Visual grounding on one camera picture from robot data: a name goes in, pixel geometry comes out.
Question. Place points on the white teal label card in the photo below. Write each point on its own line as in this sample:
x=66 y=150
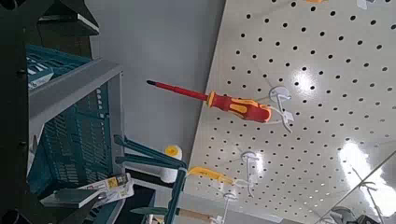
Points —
x=40 y=77

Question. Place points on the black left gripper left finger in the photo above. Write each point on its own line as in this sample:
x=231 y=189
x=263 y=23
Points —
x=70 y=196

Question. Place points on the red yellow screwdriver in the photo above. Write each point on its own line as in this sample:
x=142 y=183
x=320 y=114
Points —
x=239 y=106

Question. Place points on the white perforated pegboard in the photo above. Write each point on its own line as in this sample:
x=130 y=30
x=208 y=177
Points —
x=311 y=93

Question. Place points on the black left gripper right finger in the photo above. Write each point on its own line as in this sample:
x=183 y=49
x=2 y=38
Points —
x=81 y=18

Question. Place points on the teal crate with grey rim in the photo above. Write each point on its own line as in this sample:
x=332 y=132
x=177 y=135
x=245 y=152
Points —
x=77 y=137

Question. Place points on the white yellow label tag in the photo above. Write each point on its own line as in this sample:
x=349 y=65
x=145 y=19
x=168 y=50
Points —
x=115 y=186

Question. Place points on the white pegboard hook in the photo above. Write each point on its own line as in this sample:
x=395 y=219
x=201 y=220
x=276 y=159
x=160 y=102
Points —
x=229 y=199
x=249 y=160
x=280 y=98

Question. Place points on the white paint roller yellow cap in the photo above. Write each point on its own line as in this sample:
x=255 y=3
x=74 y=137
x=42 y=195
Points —
x=172 y=158

